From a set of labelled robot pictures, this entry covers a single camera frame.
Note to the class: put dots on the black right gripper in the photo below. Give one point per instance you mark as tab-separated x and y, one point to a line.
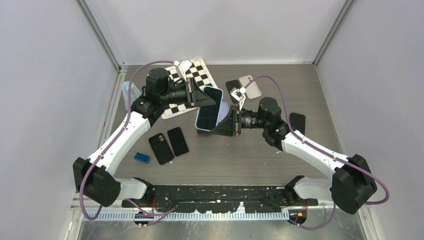
226	127

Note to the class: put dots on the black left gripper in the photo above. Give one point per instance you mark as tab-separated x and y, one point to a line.
197	98

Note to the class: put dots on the light blue cased phone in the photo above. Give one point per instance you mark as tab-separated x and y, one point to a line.
207	116

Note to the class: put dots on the dark phone from lilac case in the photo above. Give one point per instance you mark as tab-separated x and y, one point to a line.
203	132

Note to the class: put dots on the beige phone case with ring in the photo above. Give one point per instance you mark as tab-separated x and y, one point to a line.
252	89

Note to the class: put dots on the purple edged phone from case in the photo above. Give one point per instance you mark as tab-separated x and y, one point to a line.
178	142

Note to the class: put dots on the lilac cased phone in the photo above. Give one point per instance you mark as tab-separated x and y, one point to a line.
223	111

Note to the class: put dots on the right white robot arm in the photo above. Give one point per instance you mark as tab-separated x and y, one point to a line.
348	181

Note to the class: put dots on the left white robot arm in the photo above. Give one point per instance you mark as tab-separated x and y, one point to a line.
94	176

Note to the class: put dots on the blue toy brick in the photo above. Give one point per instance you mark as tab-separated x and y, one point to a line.
143	158

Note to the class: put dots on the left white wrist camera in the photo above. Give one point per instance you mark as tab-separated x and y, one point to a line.
182	67

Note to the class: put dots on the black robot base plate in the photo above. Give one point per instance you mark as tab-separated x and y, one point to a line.
218	199

